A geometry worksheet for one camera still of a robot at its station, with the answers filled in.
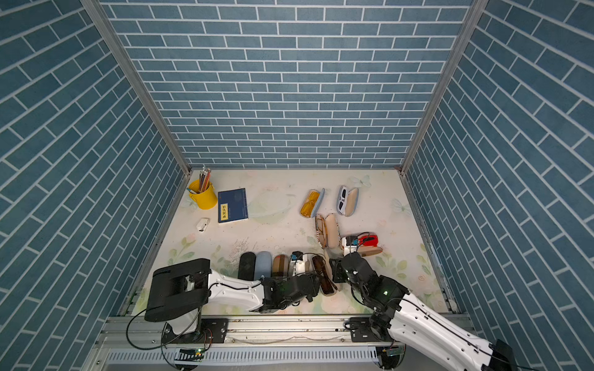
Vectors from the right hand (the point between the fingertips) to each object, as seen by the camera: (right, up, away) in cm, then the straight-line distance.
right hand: (333, 262), depth 79 cm
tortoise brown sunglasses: (-2, -10, +3) cm, 10 cm away
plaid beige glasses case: (-19, -3, +5) cm, 20 cm away
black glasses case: (-32, -3, +7) cm, 33 cm away
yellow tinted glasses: (-8, +19, +26) cm, 33 cm away
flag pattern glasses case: (-1, +8, +17) cm, 19 cm away
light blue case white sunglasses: (+12, +19, +28) cm, 36 cm away
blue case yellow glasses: (-2, +24, +26) cm, 35 cm away
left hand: (-2, -8, +1) cm, 9 cm away
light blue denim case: (-25, -3, +6) cm, 26 cm away
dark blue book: (-44, +18, +26) cm, 54 cm away
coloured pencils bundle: (-53, +30, +18) cm, 63 cm away
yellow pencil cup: (-54, +24, +20) cm, 62 cm away
